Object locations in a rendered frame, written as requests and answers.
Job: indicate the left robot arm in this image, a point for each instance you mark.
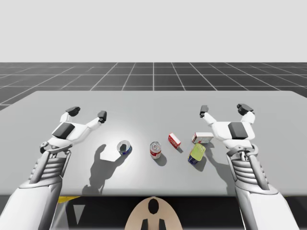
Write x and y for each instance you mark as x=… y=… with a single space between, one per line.
x=28 y=203

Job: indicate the blue flat can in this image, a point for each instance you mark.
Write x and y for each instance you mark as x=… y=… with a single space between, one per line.
x=124 y=147

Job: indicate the green and blue rectangular can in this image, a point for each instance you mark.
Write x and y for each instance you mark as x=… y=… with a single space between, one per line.
x=197 y=153

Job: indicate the red and white can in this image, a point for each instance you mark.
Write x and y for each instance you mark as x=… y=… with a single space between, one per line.
x=155 y=153

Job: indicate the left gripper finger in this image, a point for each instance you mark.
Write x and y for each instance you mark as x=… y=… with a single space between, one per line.
x=102 y=116
x=72 y=111

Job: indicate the tan robot part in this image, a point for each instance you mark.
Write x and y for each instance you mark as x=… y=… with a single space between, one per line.
x=136 y=215

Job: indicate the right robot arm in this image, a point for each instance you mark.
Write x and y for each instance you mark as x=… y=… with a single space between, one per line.
x=261 y=206

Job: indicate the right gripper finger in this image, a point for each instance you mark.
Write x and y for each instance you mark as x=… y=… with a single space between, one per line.
x=244 y=109
x=204 y=110

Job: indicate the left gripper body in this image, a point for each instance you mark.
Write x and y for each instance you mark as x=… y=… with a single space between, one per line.
x=76 y=134

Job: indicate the red and white carton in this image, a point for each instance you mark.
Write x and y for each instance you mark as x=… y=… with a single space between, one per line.
x=202 y=137

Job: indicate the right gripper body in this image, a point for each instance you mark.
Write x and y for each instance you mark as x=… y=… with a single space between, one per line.
x=221 y=130

